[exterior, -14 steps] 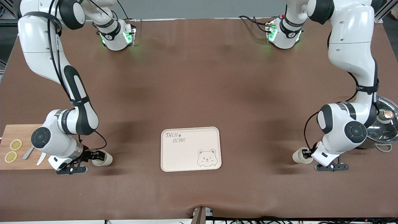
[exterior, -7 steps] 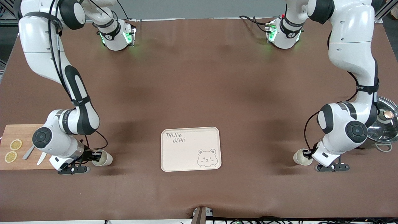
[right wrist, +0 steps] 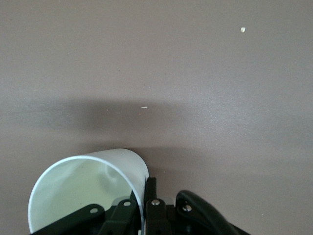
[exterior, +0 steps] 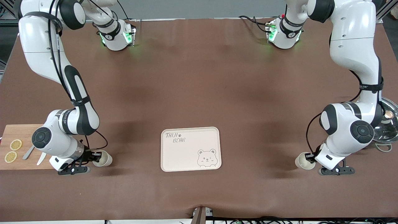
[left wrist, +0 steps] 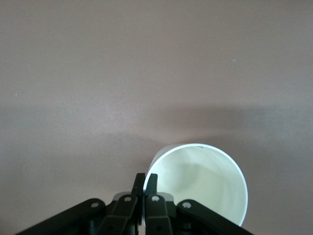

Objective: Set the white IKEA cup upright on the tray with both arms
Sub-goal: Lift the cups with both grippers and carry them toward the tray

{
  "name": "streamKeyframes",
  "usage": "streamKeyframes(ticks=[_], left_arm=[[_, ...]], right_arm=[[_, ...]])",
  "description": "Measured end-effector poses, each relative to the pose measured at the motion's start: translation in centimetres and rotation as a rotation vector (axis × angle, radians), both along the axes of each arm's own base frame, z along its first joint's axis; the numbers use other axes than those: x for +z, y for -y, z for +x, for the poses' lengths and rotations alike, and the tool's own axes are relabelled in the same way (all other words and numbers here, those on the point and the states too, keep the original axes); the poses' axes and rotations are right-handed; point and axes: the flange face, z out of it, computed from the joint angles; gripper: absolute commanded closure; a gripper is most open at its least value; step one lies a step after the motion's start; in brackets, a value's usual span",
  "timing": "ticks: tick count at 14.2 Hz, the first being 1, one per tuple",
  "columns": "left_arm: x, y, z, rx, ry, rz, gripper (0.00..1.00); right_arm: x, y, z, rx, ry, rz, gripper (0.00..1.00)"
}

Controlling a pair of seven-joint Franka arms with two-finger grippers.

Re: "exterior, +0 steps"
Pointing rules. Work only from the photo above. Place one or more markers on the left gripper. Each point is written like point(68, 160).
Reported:
point(314, 155)

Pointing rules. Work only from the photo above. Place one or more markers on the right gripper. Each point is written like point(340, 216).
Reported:
point(88, 154)

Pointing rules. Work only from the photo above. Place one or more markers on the white IKEA cup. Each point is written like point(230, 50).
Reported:
point(300, 161)
point(107, 159)

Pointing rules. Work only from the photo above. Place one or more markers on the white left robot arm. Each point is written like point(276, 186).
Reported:
point(351, 37)

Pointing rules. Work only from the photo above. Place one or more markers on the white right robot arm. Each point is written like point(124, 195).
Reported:
point(40, 37)

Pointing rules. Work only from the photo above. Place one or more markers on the beige bear print tray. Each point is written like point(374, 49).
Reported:
point(186, 155)

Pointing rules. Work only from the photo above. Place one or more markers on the white plastic knife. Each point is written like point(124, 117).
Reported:
point(41, 159)

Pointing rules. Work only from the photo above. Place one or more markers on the grey plastic knife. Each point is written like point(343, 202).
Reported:
point(28, 153)

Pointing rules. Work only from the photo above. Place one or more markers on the lemon slice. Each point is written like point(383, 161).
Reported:
point(16, 144)
point(11, 156)

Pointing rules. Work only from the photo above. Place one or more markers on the wooden cutting board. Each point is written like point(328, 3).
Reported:
point(18, 132)

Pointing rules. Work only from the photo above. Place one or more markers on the glass pot lid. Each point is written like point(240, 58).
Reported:
point(390, 132)

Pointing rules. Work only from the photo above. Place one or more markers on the brown table mat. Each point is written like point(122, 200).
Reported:
point(199, 93)

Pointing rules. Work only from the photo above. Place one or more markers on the aluminium frame profile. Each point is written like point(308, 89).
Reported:
point(9, 9)
point(384, 14)

